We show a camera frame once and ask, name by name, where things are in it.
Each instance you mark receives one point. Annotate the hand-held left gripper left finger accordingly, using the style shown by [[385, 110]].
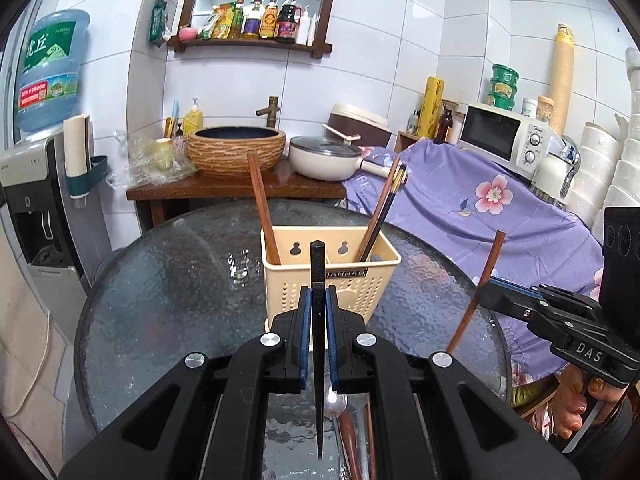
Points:
[[302, 345]]

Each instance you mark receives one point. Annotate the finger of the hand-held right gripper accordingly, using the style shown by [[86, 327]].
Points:
[[555, 297], [505, 305]]

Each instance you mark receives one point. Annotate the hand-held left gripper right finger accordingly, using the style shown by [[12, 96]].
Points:
[[332, 345]]

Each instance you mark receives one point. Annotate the dark chopstick with gold band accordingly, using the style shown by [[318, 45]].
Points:
[[318, 360], [390, 201]]

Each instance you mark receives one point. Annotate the brown wooden chopstick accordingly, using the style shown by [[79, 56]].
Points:
[[371, 435], [262, 210], [381, 200], [494, 255]]

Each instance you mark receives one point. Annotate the cream plastic utensil holder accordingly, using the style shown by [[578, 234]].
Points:
[[285, 290]]

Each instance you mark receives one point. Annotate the person's right hand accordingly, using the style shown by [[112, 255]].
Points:
[[575, 402]]

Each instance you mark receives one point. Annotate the purple floral cloth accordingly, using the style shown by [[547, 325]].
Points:
[[490, 225]]

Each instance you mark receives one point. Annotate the white electric kettle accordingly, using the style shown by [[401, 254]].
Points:
[[552, 175]]

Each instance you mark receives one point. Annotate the round glass table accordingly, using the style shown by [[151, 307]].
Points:
[[175, 285]]

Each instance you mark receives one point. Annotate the stack of white bowls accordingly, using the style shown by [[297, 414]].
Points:
[[615, 160]]

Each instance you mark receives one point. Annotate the white microwave oven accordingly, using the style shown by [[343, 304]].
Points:
[[502, 135]]

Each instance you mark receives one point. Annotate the wooden counter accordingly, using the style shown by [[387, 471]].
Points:
[[225, 191]]

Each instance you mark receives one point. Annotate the cream pan with glass lid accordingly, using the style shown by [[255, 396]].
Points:
[[322, 160]]

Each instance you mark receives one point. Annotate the jar with yellow lid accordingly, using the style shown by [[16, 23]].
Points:
[[545, 110]]

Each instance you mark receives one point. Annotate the brown glass bottle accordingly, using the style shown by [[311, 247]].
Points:
[[444, 123]]

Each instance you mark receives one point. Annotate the green instant noodle cup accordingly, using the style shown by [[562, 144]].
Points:
[[501, 102], [503, 88], [505, 73]]

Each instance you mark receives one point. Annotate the woven pattern sink basin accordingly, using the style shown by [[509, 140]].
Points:
[[235, 152]]

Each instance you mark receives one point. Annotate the small clear bottle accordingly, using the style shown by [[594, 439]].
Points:
[[413, 122]]

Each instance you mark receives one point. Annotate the yellow wrap roll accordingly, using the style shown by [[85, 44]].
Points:
[[432, 107]]

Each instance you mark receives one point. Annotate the white rice paddle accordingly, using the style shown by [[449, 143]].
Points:
[[342, 133]]

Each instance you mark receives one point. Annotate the tall stack of paper cups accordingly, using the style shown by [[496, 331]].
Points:
[[562, 80]]

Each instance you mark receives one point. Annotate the brown and white rice cooker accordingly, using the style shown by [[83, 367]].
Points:
[[357, 120]]

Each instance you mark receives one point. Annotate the bronze faucet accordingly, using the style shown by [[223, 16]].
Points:
[[270, 111]]

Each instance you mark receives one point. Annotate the clear plastic bag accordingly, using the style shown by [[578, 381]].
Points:
[[150, 165]]

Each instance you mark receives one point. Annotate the yellow cup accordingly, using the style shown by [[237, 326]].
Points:
[[163, 152]]

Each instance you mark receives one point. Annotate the yellow soap pump bottle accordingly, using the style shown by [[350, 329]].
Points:
[[193, 121]]

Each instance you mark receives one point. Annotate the blue toothbrush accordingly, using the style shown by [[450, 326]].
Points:
[[175, 115]]

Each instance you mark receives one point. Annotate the teal paper cup holder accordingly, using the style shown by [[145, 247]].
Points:
[[79, 160]]

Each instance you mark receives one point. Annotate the white water dispenser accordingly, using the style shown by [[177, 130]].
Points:
[[35, 220]]

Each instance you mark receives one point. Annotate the wooden framed mirror shelf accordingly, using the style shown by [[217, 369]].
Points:
[[250, 42]]

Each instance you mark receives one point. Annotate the white squeeze bottle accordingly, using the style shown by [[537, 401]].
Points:
[[303, 28]]

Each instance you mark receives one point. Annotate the dark soy sauce bottle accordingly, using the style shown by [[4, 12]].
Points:
[[286, 21]]

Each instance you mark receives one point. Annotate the orange label sauce bottle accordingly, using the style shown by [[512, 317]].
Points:
[[270, 20]]

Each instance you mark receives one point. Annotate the pink bowl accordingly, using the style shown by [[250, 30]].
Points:
[[188, 33]]

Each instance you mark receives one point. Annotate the green seasoning bottle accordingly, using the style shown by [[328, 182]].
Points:
[[236, 20]]

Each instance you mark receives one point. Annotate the yellow seasoning packet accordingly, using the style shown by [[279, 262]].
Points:
[[220, 22]]

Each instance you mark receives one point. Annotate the green hanging packet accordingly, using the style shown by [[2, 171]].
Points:
[[159, 21]]

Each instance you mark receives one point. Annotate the blue water jug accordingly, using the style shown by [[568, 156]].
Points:
[[47, 70]]

